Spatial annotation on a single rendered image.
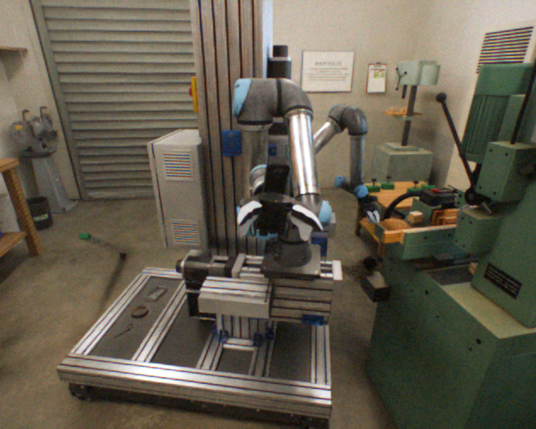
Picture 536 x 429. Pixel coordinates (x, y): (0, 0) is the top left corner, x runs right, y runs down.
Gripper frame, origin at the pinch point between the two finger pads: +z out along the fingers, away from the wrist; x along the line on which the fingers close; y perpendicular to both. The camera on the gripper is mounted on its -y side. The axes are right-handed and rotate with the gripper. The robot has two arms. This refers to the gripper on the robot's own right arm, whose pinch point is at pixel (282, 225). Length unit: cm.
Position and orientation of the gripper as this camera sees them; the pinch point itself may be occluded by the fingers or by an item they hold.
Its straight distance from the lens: 56.1
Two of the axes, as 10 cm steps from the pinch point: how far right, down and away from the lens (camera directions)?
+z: 1.1, 4.1, -9.1
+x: -9.9, -0.8, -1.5
